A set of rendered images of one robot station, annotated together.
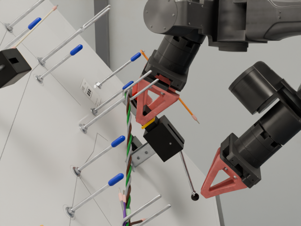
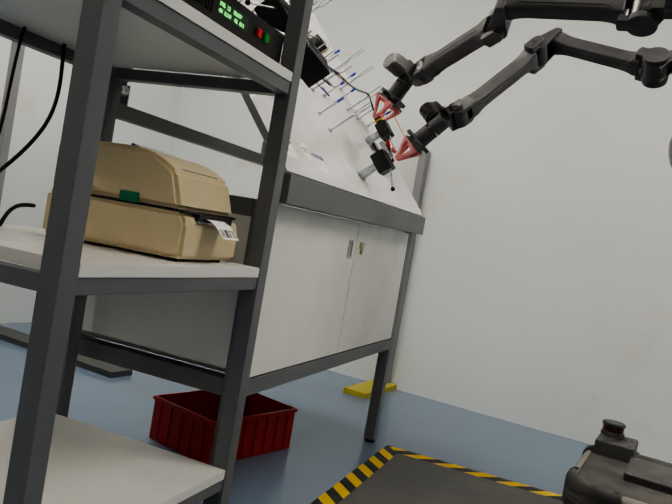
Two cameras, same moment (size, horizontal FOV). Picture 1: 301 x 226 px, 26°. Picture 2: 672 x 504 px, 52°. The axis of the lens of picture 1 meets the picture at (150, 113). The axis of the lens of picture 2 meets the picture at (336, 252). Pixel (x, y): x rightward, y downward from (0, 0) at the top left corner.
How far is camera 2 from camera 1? 1.75 m
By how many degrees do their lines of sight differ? 32
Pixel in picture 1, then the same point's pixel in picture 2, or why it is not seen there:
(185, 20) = (396, 60)
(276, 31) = (430, 63)
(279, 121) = (434, 118)
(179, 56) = (397, 87)
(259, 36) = (425, 67)
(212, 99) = (479, 277)
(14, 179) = not seen: hidden behind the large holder
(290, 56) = (538, 251)
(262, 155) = (424, 135)
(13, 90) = not seen: hidden behind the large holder
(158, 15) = (388, 61)
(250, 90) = (426, 108)
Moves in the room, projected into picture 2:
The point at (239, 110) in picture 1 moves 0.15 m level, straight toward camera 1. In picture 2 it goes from (498, 288) to (488, 288)
